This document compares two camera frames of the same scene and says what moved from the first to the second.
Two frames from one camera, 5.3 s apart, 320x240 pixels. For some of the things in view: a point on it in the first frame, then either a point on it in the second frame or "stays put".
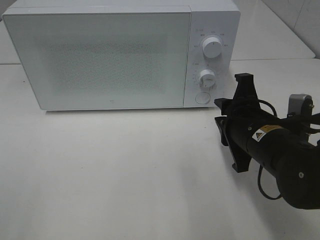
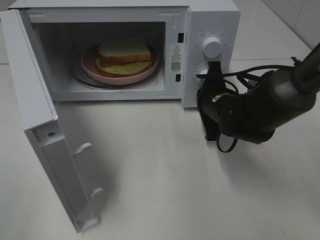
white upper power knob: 212,47 stays put
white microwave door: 96,60 → 39,119
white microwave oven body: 127,54 stays put
